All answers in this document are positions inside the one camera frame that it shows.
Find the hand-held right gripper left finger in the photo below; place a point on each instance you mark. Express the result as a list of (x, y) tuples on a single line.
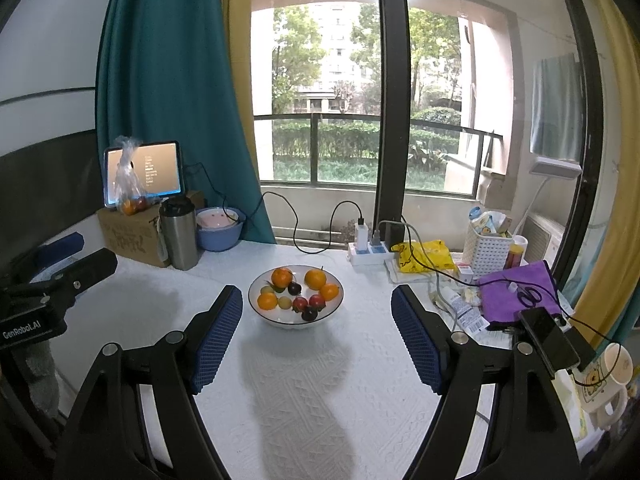
[(220, 335)]

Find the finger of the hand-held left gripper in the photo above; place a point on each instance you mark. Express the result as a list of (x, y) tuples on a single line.
[(90, 270), (60, 250)]

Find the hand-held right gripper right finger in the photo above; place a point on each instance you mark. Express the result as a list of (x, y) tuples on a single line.
[(415, 335)]

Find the large orange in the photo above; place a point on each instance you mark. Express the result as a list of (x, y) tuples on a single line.
[(267, 301)]

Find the brown-green kiwi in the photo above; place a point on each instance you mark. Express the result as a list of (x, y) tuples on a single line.
[(284, 303), (265, 289)]

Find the white bowl with dark rim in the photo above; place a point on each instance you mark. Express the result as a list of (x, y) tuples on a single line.
[(300, 322)]

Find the orange persimmon with green leaf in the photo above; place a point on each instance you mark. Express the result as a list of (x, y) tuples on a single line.
[(281, 276)]

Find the red tomato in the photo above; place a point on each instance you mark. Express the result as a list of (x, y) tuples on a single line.
[(300, 303), (316, 301)]

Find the dark plum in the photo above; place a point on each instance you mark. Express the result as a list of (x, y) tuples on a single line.
[(294, 288)]

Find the dark red cherry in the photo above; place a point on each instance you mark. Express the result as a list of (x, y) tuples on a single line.
[(309, 314)]

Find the small orange tangerine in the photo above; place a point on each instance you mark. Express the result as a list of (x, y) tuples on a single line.
[(329, 291)]

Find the brown cardboard box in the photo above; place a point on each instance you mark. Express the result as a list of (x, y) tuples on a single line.
[(130, 240)]

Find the white tube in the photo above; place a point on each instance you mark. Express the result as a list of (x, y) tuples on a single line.
[(462, 310)]

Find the small white medicine box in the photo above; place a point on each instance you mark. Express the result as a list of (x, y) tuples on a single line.
[(464, 272)]

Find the yellow plastic bag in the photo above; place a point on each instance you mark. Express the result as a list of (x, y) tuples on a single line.
[(425, 256)]

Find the white power strip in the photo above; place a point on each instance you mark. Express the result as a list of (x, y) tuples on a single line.
[(367, 254)]

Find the steel thermos tumbler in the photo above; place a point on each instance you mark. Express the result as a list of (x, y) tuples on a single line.
[(179, 240)]

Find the plastic bag of fruit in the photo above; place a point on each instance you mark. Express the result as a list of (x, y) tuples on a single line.
[(130, 185)]

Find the blue plastic basin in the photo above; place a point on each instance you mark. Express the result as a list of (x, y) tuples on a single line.
[(220, 239)]

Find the purple cloth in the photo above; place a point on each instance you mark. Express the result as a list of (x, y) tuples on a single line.
[(505, 300)]

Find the black charger plug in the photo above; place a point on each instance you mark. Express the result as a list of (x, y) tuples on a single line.
[(392, 232)]

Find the white plastic basket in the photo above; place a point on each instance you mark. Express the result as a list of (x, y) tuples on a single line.
[(487, 255)]

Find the pink and white dish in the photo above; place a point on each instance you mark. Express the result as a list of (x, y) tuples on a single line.
[(216, 220)]

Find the white charger plug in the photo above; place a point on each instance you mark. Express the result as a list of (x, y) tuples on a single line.
[(361, 232)]

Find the black scissors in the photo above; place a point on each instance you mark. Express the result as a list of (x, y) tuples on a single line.
[(529, 296)]

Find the orange juice bottle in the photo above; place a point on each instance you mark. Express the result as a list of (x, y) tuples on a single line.
[(516, 252)]

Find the black smartphone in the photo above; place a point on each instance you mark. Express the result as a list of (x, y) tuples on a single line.
[(547, 340)]

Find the packets in basket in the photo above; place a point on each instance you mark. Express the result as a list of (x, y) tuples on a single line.
[(490, 222)]

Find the white radiator unit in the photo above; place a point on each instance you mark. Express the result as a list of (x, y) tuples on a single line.
[(542, 237)]

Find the black power bank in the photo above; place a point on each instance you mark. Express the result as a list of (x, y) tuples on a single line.
[(582, 345)]

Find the cream cartoon mug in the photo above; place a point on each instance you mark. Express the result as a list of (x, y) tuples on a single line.
[(607, 380)]

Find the teal curtain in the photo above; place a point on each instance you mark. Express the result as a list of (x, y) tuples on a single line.
[(170, 85)]

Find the balcony railing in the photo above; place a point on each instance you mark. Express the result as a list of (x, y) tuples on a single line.
[(375, 125)]

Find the white desk lamp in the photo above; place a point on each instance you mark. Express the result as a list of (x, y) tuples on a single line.
[(555, 170)]

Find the yellow curtain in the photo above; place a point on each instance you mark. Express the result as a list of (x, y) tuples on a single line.
[(240, 60), (615, 160)]

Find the hanging light blue towel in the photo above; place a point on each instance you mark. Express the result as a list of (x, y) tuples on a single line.
[(555, 105)]

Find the black window frame post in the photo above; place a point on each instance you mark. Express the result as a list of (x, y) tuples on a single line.
[(392, 85)]

